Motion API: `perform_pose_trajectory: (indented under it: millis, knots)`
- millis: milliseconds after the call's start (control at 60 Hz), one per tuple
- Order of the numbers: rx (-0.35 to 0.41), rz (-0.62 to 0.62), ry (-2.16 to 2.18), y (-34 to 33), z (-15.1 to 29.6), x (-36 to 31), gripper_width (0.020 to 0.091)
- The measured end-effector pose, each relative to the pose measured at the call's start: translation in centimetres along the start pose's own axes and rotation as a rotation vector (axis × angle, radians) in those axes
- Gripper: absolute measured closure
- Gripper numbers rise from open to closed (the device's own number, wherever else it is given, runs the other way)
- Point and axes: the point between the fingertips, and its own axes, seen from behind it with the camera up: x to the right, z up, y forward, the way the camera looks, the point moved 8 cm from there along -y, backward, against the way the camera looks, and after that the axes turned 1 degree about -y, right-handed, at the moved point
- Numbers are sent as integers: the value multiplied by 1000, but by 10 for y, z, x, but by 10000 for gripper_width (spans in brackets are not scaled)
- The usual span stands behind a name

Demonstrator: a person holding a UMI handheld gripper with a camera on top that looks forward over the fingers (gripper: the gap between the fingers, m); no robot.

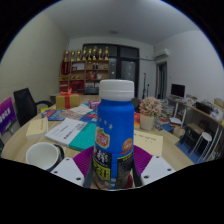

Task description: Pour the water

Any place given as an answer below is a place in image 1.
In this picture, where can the white printed booklet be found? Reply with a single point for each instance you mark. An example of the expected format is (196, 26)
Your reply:
(65, 131)

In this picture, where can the white round stool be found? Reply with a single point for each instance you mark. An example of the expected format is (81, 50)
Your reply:
(201, 138)

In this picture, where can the blue book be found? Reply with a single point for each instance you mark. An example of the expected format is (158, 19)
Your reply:
(90, 117)

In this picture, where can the orange book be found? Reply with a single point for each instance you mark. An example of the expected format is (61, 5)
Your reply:
(137, 120)

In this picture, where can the purple sign board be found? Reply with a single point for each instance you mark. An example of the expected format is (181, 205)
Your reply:
(6, 115)

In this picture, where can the pink flowers in white pot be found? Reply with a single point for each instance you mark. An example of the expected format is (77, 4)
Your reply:
(150, 110)

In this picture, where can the yellow gift box red ribbon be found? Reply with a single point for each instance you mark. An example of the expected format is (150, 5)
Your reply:
(67, 101)

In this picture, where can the dark glass door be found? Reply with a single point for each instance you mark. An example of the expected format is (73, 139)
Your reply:
(126, 70)

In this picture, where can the pile of books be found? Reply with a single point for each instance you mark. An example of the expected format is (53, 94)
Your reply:
(166, 111)

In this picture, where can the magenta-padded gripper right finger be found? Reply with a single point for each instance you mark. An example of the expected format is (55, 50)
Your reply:
(143, 161)

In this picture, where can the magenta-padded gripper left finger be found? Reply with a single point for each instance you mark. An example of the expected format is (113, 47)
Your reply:
(81, 163)

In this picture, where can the black mug white inside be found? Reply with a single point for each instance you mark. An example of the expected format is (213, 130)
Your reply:
(41, 156)

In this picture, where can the colourful picture book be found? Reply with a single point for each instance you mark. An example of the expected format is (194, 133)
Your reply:
(53, 114)

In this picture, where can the wooden shelf unit with trophies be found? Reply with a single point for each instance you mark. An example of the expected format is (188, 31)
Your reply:
(85, 73)

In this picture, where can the black office chair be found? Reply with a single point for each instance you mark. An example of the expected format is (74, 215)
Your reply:
(25, 105)

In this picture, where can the pink box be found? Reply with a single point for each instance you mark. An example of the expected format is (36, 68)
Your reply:
(94, 104)

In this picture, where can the blue drink bottle white cap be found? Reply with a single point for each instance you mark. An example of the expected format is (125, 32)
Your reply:
(115, 126)

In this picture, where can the wooden side desk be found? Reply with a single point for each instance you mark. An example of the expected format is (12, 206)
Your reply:
(200, 113)

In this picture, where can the computer monitor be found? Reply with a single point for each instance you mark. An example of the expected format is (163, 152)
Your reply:
(178, 90)

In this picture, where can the teal book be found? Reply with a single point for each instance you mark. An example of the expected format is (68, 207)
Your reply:
(83, 138)

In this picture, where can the white air conditioner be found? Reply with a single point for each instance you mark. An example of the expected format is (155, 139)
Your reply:
(161, 53)

